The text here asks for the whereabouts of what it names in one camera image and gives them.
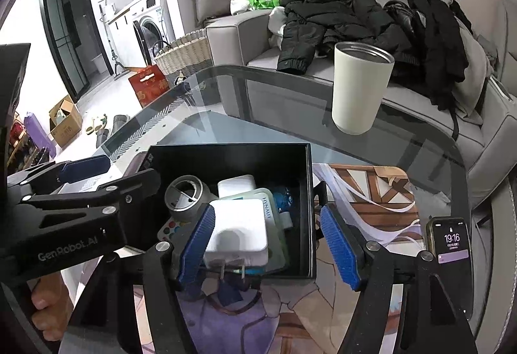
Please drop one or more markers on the black box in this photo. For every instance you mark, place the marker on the black box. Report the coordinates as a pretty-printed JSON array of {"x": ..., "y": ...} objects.
[{"x": 299, "y": 216}]

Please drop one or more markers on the red gift box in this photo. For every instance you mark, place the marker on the red gift box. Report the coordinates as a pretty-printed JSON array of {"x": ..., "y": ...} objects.
[{"x": 147, "y": 87}]

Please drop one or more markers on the pair of beige sandals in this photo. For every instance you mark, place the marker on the pair of beige sandals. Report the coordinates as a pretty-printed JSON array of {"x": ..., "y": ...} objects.
[{"x": 96, "y": 123}]

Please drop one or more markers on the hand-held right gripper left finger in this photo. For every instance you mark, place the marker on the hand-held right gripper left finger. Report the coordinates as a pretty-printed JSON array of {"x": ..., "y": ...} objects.
[{"x": 198, "y": 245}]

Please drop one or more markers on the black and white patterned rug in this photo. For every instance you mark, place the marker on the black and white patterned rug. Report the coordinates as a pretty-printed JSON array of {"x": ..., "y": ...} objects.
[{"x": 137, "y": 132}]

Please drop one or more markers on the purple rolled mat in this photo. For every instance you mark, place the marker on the purple rolled mat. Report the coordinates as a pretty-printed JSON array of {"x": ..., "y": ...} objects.
[{"x": 38, "y": 134}]

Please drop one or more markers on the cow pattern pouch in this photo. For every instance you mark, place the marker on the cow pattern pouch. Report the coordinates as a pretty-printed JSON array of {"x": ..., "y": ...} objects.
[{"x": 179, "y": 78}]

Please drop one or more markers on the blue shiny character charm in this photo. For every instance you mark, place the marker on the blue shiny character charm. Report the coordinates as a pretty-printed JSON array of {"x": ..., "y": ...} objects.
[{"x": 282, "y": 196}]

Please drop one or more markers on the white cloth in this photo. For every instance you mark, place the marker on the white cloth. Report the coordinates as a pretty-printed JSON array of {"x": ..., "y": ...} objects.
[{"x": 276, "y": 25}]

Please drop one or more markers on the green and white bag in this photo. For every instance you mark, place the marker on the green and white bag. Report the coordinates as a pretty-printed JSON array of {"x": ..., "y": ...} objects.
[{"x": 262, "y": 2}]

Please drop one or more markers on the pile of black garments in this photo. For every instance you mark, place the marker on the pile of black garments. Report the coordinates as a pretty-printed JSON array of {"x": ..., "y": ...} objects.
[{"x": 432, "y": 27}]

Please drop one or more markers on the white washing machine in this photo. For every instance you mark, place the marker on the white washing machine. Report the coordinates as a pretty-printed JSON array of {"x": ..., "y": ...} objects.
[{"x": 151, "y": 31}]

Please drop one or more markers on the person's left hand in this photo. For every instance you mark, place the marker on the person's left hand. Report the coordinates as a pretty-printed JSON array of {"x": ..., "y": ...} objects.
[{"x": 48, "y": 305}]

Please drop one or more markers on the white tumbler cup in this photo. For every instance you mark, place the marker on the white tumbler cup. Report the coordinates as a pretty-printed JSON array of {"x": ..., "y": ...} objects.
[{"x": 359, "y": 91}]

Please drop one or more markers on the grey slipper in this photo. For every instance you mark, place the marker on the grey slipper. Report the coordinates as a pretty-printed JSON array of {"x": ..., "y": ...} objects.
[
  {"x": 103, "y": 135},
  {"x": 120, "y": 123}
]

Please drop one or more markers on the large white charger plug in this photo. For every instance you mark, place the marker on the large white charger plug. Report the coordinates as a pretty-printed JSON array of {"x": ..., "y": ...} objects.
[{"x": 238, "y": 229}]

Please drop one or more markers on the small white charger plug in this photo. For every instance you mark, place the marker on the small white charger plug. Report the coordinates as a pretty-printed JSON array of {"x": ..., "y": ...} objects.
[{"x": 237, "y": 186}]

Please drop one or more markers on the grey metal cylinder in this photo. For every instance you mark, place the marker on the grey metal cylinder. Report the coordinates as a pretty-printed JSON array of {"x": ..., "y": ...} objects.
[{"x": 188, "y": 196}]

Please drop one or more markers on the black framed glass door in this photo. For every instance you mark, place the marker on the black framed glass door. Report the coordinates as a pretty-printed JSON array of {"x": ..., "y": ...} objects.
[{"x": 64, "y": 31}]

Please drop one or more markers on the wicker basket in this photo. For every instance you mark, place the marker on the wicker basket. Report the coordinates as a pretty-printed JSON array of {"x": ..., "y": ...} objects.
[{"x": 185, "y": 55}]

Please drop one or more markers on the white cabinet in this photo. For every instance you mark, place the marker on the white cabinet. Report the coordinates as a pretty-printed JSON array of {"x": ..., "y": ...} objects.
[{"x": 121, "y": 39}]

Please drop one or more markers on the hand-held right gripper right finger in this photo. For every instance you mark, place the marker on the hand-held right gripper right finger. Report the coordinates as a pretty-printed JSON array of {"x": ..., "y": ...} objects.
[{"x": 341, "y": 253}]

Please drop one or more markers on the black smartphone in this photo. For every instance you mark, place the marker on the black smartphone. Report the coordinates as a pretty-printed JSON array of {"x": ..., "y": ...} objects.
[{"x": 450, "y": 257}]

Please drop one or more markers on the grey sofa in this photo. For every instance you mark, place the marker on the grey sofa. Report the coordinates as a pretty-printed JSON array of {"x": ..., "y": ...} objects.
[{"x": 242, "y": 35}]

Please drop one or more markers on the grey cloth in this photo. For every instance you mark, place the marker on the grey cloth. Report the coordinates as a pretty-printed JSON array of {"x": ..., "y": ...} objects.
[{"x": 474, "y": 71}]

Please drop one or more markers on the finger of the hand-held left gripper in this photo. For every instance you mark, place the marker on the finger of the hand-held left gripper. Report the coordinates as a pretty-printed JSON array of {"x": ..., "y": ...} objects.
[
  {"x": 85, "y": 168},
  {"x": 137, "y": 188}
]

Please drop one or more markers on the translucent green case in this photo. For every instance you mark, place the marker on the translucent green case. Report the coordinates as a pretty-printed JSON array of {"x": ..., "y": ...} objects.
[{"x": 274, "y": 233}]

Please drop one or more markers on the black puffer jacket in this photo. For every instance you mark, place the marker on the black puffer jacket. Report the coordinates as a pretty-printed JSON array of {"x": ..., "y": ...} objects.
[{"x": 323, "y": 15}]

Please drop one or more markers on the wooden shoe rack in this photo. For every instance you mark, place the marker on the wooden shoe rack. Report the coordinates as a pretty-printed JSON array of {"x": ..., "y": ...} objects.
[{"x": 22, "y": 148}]

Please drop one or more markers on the cardboard box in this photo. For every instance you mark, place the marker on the cardboard box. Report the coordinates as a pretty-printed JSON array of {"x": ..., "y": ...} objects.
[{"x": 66, "y": 124}]

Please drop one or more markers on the printed desk mat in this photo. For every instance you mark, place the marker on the printed desk mat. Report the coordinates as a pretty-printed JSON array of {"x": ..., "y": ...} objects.
[{"x": 363, "y": 192}]

